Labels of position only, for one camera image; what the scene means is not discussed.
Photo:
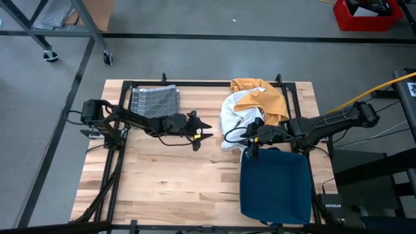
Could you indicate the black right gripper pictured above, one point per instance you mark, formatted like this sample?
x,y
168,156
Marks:
x,y
273,135

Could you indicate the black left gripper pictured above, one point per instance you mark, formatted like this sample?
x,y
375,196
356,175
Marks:
x,y
177,125

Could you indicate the white striped towel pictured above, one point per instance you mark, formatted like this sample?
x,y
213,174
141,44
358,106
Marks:
x,y
232,117

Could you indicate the orange towel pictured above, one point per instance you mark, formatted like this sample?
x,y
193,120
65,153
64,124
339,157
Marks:
x,y
269,104

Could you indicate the grey checked towel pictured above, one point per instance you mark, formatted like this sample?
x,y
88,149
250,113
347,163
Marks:
x,y
156,101

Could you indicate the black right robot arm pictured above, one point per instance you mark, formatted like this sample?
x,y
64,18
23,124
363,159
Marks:
x,y
325,122

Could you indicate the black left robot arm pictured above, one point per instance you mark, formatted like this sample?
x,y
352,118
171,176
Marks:
x,y
136,118

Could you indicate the blue fabric bin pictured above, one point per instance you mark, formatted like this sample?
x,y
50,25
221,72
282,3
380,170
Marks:
x,y
276,188

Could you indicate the black side table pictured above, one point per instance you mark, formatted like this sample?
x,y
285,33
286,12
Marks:
x,y
373,169

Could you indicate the red plastic bin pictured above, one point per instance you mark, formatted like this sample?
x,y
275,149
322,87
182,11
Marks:
x,y
344,22

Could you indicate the brown cardboard box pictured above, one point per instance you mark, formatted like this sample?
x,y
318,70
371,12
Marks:
x,y
100,13

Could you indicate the grey metal wheeled cart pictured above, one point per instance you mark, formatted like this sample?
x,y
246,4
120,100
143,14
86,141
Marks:
x,y
84,16

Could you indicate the black electronic device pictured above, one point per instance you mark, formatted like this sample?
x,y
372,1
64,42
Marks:
x,y
370,5

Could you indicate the grey plastic bag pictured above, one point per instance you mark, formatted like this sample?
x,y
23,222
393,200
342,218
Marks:
x,y
55,14

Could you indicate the black metal table frame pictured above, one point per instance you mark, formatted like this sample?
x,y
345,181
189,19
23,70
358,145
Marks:
x,y
201,84

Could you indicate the black Netgear network switch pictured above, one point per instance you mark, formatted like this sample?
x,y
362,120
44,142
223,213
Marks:
x,y
332,208

